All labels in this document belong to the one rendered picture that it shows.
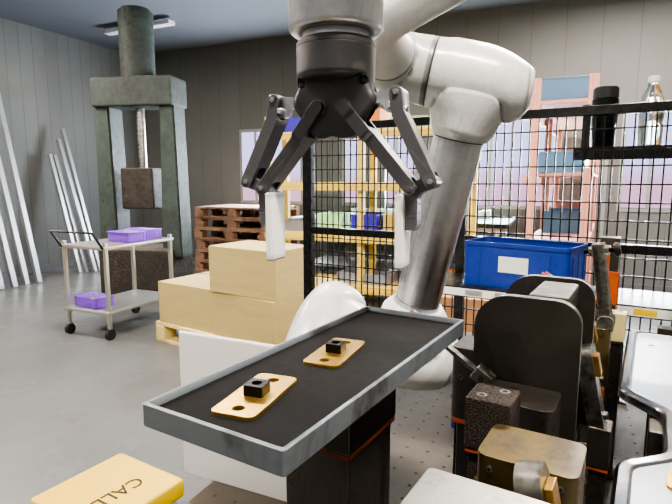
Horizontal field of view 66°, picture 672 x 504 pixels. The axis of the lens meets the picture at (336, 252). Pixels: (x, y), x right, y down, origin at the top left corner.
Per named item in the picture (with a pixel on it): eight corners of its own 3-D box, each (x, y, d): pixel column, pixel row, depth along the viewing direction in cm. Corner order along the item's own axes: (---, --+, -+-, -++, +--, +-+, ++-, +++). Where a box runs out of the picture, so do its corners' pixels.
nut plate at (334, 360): (337, 369, 49) (337, 357, 48) (301, 364, 50) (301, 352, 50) (366, 343, 56) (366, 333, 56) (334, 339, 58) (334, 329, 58)
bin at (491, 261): (568, 297, 136) (571, 249, 134) (461, 283, 155) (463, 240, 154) (585, 288, 148) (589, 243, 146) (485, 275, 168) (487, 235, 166)
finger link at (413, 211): (409, 175, 49) (440, 175, 47) (408, 228, 49) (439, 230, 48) (405, 175, 47) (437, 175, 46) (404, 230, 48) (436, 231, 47)
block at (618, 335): (613, 480, 110) (626, 314, 105) (595, 475, 112) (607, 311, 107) (614, 472, 113) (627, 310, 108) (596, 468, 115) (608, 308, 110)
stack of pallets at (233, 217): (302, 267, 800) (302, 205, 787) (270, 277, 717) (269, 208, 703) (230, 261, 856) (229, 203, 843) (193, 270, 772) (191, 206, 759)
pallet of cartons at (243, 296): (132, 349, 412) (126, 242, 401) (223, 314, 518) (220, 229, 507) (299, 380, 349) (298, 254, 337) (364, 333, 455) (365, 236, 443)
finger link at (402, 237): (403, 193, 50) (411, 193, 49) (402, 264, 51) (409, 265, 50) (395, 193, 47) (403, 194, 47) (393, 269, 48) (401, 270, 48)
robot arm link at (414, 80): (365, 10, 94) (439, 22, 91) (377, 41, 111) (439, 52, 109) (349, 83, 95) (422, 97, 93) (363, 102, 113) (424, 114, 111)
